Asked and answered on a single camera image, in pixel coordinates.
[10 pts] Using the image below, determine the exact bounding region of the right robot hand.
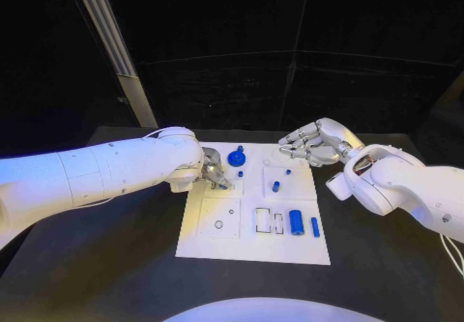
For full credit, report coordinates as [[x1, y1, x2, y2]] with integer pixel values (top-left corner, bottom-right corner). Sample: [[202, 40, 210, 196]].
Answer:
[[278, 117, 366, 167]]

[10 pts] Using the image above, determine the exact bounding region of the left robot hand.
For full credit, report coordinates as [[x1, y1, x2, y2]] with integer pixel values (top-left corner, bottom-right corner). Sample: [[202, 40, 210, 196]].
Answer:
[[198, 147, 234, 191]]

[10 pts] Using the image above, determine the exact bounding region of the white task board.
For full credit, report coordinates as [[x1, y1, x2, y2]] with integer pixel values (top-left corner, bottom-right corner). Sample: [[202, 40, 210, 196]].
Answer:
[[174, 142, 332, 266]]

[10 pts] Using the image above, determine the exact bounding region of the blue gear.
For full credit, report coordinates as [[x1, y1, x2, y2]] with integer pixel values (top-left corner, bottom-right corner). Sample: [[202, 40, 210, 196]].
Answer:
[[226, 150, 247, 167]]

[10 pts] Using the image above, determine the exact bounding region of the thick blue long cylinder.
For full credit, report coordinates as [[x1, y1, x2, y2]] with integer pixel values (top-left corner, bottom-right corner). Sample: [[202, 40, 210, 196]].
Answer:
[[288, 209, 306, 236]]

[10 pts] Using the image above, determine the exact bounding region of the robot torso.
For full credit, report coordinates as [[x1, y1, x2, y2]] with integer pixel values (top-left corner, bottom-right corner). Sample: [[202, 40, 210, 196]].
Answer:
[[163, 297, 386, 322]]

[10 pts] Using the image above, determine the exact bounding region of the white cable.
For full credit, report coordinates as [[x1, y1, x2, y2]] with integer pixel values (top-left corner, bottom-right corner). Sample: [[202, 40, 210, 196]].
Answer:
[[444, 235, 464, 261], [143, 127, 173, 139], [440, 233, 464, 276], [74, 197, 117, 209]]

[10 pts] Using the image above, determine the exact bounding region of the pale metal frame post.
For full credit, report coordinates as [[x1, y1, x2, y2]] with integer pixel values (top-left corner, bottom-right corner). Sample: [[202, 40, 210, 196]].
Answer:
[[81, 0, 160, 129]]

